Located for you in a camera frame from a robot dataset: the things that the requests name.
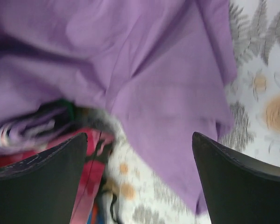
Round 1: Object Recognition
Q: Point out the floral table mat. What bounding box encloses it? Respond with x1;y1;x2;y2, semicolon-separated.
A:
103;0;280;224

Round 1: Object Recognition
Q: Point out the blue white patterned cloth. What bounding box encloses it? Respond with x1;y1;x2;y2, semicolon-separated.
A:
0;100;101;224

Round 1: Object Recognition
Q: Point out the pink camouflage cloth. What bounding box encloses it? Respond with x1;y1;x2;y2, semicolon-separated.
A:
0;127;114;224

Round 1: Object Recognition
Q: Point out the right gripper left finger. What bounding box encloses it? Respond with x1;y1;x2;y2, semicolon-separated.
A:
0;133;87;224

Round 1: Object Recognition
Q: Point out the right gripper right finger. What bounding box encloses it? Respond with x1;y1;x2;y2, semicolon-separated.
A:
192;132;280;224

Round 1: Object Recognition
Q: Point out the purple cloth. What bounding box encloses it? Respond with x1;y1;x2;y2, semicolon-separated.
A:
0;0;237;214

